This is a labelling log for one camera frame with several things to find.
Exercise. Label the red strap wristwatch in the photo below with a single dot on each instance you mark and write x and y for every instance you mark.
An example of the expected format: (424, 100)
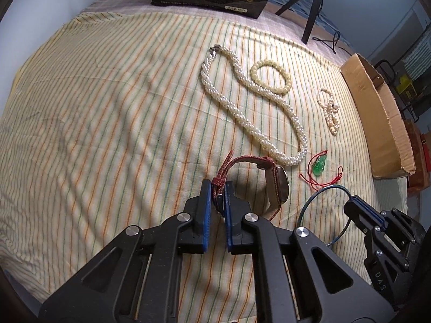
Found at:
(277, 182)

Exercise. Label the checkered pink bedsheet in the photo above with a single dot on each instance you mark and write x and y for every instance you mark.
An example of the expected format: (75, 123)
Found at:
(289, 25)

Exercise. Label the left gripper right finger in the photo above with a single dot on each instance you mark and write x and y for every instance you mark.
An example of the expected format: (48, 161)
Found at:
(297, 278)

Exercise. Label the black metal rack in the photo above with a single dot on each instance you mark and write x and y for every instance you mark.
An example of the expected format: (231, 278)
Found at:
(402, 88)

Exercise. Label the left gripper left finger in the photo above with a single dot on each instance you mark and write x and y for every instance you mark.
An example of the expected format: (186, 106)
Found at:
(136, 277)

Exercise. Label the cardboard box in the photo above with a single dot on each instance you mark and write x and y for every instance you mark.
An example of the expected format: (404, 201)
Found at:
(388, 142)

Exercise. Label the striped yellow cloth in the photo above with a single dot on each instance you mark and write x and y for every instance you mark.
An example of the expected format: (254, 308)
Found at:
(107, 125)

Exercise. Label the dark thin bangle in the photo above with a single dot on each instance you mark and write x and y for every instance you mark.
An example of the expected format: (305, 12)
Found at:
(323, 211)

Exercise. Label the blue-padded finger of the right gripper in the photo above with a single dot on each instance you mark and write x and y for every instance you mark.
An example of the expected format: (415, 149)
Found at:
(363, 211)

